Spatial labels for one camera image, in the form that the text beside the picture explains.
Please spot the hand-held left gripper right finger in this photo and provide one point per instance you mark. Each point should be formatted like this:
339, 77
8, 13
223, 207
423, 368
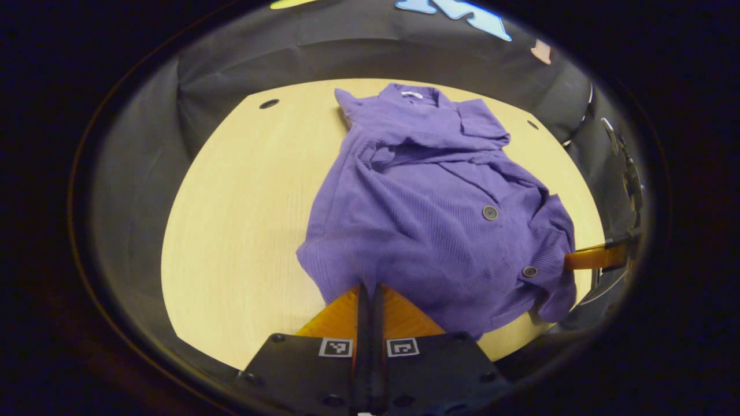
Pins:
378, 346

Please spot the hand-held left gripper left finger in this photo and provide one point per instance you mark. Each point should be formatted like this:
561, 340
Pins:
363, 346

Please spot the purple button shirt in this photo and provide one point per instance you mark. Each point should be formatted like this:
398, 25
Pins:
433, 231

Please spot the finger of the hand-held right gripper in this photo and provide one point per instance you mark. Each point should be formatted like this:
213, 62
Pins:
595, 257

